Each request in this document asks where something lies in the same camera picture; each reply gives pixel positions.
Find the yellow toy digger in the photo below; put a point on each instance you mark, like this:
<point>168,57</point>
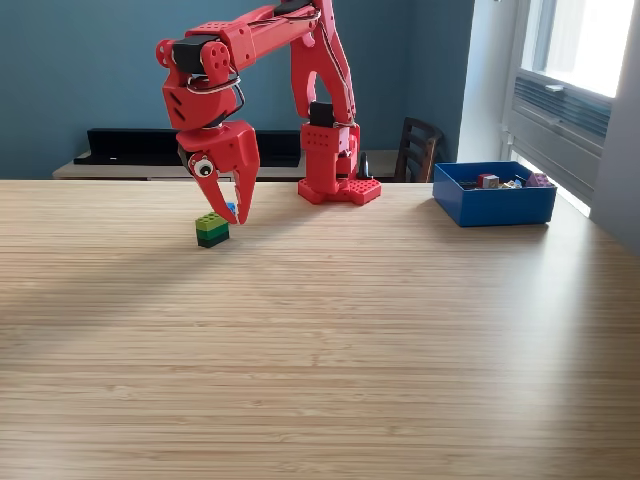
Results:
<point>511,184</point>

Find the pink purple brick stack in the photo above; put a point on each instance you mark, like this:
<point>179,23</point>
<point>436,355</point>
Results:
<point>539,181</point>

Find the black shelf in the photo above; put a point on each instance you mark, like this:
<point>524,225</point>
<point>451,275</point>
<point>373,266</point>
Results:
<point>125,145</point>

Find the blue pink brick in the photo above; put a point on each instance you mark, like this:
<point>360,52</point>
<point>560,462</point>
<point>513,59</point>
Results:
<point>231,206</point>

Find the grey window radiator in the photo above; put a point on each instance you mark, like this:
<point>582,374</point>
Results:
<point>560,130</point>

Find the blue plastic bin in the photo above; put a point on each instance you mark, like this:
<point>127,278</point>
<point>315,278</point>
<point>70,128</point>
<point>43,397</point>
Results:
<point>500,207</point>

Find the white framed window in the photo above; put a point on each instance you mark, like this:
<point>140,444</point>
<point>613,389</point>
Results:
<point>590,40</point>

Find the dark wooden chair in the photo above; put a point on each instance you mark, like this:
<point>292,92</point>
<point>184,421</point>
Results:
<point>415,145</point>

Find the pale wooden sideboard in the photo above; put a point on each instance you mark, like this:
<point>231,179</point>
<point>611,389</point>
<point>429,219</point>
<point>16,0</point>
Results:
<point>100,172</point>

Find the red white brick stack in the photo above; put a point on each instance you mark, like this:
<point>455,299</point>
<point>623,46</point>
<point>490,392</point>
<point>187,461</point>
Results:
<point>487,181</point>

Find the grey dark green brick stack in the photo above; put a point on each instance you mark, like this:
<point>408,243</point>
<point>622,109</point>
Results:
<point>467,184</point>

